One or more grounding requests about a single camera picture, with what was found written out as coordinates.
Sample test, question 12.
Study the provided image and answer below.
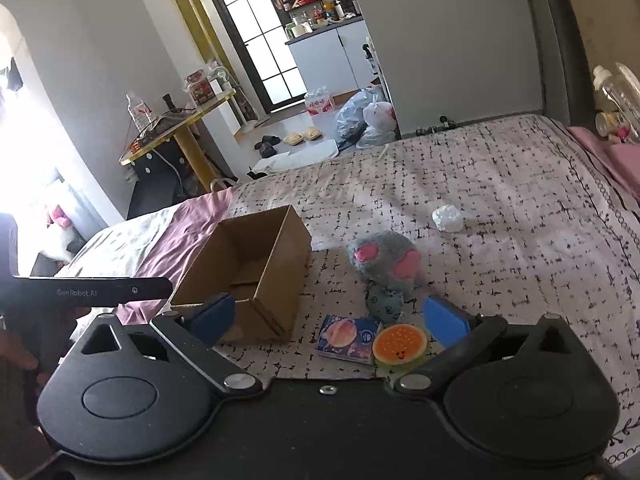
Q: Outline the orange burger squishy toy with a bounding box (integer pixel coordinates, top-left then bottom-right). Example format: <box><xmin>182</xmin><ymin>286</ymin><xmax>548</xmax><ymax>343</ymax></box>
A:
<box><xmin>372</xmin><ymin>324</ymin><xmax>428</xmax><ymax>367</ymax></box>

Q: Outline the grey pink plush mouse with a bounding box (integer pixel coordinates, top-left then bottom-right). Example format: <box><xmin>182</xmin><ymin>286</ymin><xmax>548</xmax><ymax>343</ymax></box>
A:
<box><xmin>346</xmin><ymin>231</ymin><xmax>422</xmax><ymax>297</ymax></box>

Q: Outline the white soft ball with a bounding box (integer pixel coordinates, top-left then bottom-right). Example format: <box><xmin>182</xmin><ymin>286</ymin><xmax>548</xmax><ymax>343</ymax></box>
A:
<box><xmin>432</xmin><ymin>205</ymin><xmax>464</xmax><ymax>233</ymax></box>

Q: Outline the person's left hand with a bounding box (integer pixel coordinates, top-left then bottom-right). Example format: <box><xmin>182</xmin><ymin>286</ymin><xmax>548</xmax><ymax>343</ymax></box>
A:
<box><xmin>1</xmin><ymin>307</ymin><xmax>91</xmax><ymax>373</ymax></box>

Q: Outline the pink plush toy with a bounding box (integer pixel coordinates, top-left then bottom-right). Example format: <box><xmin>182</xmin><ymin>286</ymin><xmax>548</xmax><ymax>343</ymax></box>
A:
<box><xmin>47</xmin><ymin>205</ymin><xmax>73</xmax><ymax>230</ymax></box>

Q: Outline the brown cardboard box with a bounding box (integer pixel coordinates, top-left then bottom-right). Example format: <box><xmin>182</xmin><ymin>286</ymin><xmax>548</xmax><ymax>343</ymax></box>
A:
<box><xmin>170</xmin><ymin>205</ymin><xmax>311</xmax><ymax>344</ymax></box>

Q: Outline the pink bed sheet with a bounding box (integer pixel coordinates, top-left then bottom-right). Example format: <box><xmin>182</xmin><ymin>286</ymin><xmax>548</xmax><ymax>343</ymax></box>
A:
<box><xmin>134</xmin><ymin>188</ymin><xmax>233</xmax><ymax>290</ymax></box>

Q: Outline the patterned white bed cover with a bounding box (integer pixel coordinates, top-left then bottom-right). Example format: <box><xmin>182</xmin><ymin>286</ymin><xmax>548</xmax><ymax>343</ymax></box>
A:
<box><xmin>222</xmin><ymin>115</ymin><xmax>639</xmax><ymax>466</ymax></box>

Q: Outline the black speaker cabinet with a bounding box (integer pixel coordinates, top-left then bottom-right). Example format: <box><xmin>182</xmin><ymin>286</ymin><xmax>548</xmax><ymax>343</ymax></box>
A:
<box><xmin>126</xmin><ymin>139</ymin><xmax>204</xmax><ymax>220</ymax></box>

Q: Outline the black slippers pair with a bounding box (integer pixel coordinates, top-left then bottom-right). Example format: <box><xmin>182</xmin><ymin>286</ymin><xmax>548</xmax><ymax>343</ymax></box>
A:
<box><xmin>254</xmin><ymin>136</ymin><xmax>282</xmax><ymax>158</ymax></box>

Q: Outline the yellow-edged side table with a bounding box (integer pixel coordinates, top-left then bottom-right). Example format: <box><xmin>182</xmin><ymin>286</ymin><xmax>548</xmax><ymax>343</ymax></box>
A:
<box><xmin>118</xmin><ymin>90</ymin><xmax>235</xmax><ymax>191</ymax></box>

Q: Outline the left yellow slipper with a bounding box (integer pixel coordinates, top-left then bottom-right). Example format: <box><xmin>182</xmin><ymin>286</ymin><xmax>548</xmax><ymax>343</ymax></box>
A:
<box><xmin>282</xmin><ymin>132</ymin><xmax>304</xmax><ymax>146</ymax></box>

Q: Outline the yellow slipper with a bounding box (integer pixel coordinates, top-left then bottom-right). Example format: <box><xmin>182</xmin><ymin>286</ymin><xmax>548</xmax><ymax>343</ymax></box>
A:
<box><xmin>282</xmin><ymin>132</ymin><xmax>304</xmax><ymax>146</ymax></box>
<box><xmin>303</xmin><ymin>127</ymin><xmax>322</xmax><ymax>141</ymax></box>

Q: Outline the clear plastic water bottle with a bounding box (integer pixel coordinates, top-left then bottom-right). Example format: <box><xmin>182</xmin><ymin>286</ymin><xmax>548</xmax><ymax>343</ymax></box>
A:
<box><xmin>126</xmin><ymin>91</ymin><xmax>152</xmax><ymax>132</ymax></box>

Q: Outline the white floor mat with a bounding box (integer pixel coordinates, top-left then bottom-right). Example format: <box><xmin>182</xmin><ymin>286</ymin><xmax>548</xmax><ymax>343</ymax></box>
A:
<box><xmin>252</xmin><ymin>140</ymin><xmax>338</xmax><ymax>174</ymax></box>

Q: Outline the right yellow slipper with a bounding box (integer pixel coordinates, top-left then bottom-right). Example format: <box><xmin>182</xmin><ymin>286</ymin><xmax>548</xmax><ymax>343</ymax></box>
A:
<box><xmin>303</xmin><ymin>127</ymin><xmax>322</xmax><ymax>141</ymax></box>

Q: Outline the white red plastic bag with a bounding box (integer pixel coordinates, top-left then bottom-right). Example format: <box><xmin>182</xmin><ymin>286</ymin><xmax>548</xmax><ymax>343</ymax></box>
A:
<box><xmin>356</xmin><ymin>101</ymin><xmax>397</xmax><ymax>150</ymax></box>

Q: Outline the grey-blue garbage bag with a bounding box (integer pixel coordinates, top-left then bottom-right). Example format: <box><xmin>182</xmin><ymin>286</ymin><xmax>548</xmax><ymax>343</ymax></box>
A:
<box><xmin>335</xmin><ymin>87</ymin><xmax>384</xmax><ymax>141</ymax></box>

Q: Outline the red white bottle pack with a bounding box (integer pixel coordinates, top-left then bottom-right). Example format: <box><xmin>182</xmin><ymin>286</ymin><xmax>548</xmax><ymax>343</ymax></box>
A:
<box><xmin>304</xmin><ymin>86</ymin><xmax>335</xmax><ymax>116</ymax></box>

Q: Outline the clear baby bottle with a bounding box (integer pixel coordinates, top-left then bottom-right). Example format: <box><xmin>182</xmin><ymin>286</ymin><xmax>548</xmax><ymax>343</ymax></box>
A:
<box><xmin>592</xmin><ymin>62</ymin><xmax>639</xmax><ymax>143</ymax></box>

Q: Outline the white kitchen cabinet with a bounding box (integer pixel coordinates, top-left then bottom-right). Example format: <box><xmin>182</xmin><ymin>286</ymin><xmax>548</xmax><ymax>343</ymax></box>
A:
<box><xmin>286</xmin><ymin>18</ymin><xmax>375</xmax><ymax>96</ymax></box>

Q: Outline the black framed glass door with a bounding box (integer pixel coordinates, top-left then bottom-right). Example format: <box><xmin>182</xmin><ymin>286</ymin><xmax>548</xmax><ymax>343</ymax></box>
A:
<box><xmin>213</xmin><ymin>0</ymin><xmax>306</xmax><ymax>113</ymax></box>

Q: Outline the brown cardboard sheet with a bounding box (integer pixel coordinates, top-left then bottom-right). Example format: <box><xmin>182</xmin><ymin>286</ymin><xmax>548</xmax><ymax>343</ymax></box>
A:
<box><xmin>547</xmin><ymin>0</ymin><xmax>639</xmax><ymax>129</ymax></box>

